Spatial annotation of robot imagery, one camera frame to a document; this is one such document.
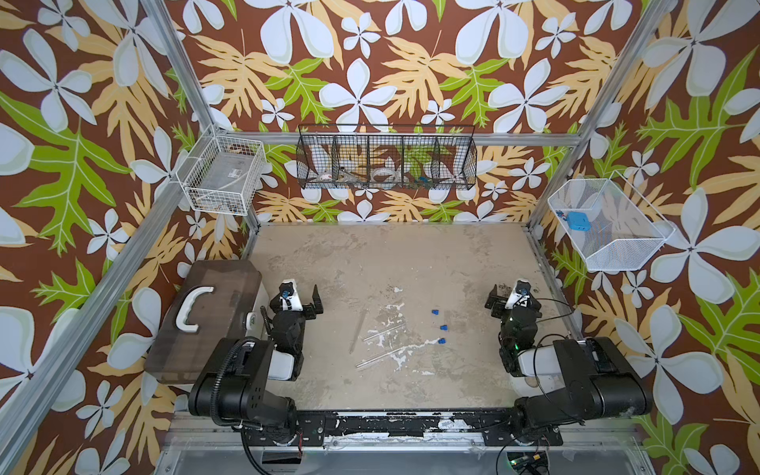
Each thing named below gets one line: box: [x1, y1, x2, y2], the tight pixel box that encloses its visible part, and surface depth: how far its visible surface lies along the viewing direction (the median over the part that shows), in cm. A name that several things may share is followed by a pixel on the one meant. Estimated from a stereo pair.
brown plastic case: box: [144, 260, 263, 384], surface depth 75 cm
